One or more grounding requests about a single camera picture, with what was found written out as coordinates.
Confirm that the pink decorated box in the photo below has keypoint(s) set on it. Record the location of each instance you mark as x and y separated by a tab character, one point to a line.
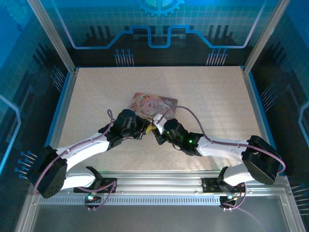
149	104

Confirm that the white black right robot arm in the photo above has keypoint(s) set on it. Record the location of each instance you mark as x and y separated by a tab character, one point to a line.
222	147

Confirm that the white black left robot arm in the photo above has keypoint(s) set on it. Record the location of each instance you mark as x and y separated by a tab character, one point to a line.
84	147

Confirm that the small LED circuit board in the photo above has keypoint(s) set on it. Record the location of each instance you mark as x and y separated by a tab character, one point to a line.
229	198
91	198

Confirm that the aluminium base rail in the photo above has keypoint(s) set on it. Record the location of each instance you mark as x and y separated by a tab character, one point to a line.
159	181

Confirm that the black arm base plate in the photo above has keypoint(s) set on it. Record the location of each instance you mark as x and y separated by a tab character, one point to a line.
108	182
210	184

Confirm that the aluminium table side rail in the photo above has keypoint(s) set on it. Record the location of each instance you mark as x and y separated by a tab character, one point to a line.
60	116
257	108

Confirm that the aluminium frame post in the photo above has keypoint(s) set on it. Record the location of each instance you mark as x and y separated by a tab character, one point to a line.
262	36
51	36

